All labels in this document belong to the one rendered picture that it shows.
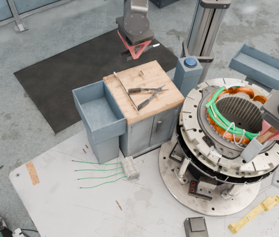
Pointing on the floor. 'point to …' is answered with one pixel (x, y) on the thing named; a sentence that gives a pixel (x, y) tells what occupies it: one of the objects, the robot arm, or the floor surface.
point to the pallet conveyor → (4, 232)
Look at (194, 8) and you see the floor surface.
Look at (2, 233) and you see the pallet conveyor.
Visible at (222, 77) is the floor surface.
